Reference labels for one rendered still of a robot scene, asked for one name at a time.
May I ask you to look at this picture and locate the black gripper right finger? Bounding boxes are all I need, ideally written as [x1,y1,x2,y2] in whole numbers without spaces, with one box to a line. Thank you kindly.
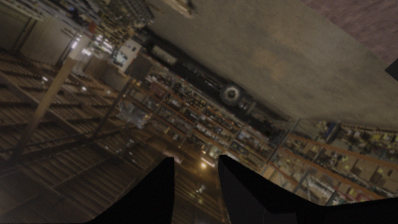
[218,155,398,224]

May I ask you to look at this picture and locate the beige service panel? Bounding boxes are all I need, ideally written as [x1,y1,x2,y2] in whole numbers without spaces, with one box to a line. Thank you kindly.
[384,59,398,81]

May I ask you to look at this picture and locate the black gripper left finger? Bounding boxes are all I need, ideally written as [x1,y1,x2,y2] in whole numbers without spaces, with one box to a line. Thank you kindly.
[82,157,175,224]

